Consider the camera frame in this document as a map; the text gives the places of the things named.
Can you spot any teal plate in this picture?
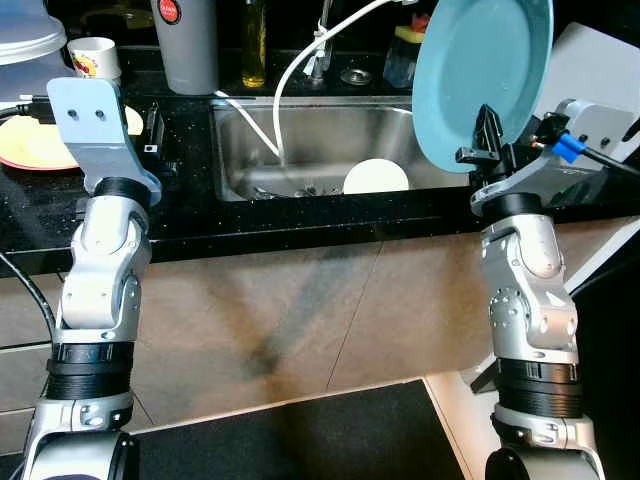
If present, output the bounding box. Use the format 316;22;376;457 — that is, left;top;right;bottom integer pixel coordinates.
411;0;555;175

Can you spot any yellow plate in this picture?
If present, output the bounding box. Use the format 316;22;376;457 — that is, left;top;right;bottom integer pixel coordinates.
0;103;145;169

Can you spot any blue tape wrap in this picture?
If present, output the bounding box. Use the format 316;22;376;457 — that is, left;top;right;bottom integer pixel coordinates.
551;133;586;165

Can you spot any grey tumbler with red sticker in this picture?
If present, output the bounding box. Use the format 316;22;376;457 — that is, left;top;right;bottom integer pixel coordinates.
151;0;220;96

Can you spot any white cartoon print cup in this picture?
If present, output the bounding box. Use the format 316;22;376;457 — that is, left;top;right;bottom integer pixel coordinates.
67;37;123;83

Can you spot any dark blue sponge holder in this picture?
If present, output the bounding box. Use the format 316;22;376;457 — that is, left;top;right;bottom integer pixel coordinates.
383;25;426;89

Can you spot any plain white plate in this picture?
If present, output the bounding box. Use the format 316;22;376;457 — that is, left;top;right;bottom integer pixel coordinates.
343;158;411;195

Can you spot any yellow oil glass bottle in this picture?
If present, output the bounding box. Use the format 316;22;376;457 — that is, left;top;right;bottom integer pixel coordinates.
240;0;268;89

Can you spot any white cutting board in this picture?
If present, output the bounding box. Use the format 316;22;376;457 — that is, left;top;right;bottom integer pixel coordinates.
527;22;640;141

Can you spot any round metal sink strainer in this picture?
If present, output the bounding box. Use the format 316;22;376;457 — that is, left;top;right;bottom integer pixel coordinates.
340;66;373;87

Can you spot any stainless steel sink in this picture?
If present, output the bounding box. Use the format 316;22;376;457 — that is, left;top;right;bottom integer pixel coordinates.
208;92;479;203

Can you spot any metal sink faucet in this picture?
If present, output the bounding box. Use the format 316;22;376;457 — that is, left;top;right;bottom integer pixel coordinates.
308;0;337;86

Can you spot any white cloth tie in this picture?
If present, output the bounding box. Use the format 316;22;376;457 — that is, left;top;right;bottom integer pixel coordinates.
310;25;331;56

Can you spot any black floor mat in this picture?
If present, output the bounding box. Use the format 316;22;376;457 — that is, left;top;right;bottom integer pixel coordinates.
120;378;468;480

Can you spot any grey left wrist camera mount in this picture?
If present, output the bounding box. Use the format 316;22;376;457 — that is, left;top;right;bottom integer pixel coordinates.
46;78;163;198

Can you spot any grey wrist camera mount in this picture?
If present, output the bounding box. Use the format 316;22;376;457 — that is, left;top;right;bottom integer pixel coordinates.
46;78;163;198
470;97;629;217

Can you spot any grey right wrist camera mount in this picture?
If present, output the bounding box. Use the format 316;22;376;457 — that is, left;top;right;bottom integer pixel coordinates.
470;97;629;217

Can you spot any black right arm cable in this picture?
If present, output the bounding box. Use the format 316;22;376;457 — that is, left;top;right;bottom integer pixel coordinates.
575;143;640;181

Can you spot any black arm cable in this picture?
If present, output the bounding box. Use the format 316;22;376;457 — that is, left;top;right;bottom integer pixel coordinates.
575;143;640;181
0;250;56;346

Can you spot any white flexible hose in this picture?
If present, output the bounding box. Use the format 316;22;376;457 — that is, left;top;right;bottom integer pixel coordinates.
213;0;393;161

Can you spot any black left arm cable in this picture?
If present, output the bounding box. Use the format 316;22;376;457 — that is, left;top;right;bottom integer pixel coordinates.
0;250;56;346

